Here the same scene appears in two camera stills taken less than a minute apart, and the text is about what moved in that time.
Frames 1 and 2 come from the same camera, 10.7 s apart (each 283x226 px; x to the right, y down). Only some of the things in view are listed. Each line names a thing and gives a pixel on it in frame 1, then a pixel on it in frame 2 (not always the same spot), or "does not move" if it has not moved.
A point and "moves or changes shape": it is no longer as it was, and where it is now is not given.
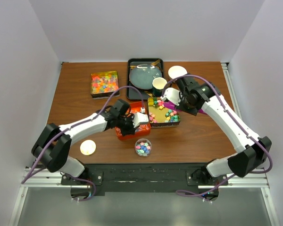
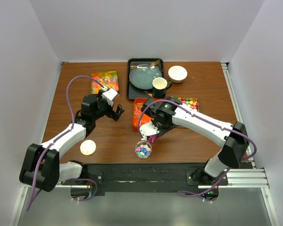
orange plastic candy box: [142, 130] moves or changes shape
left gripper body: [126, 124] to [106, 108]
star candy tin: [161, 116] moves or changes shape
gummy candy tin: [103, 85] does not move
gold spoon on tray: [153, 64] does not move
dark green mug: [158, 84] does not move
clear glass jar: [143, 147] does not move
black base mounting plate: [147, 177] does not move
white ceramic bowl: [175, 71] does not move
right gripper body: [185, 105] to [163, 128]
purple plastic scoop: [169, 106] moves or changes shape
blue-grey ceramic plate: [142, 76] does not move
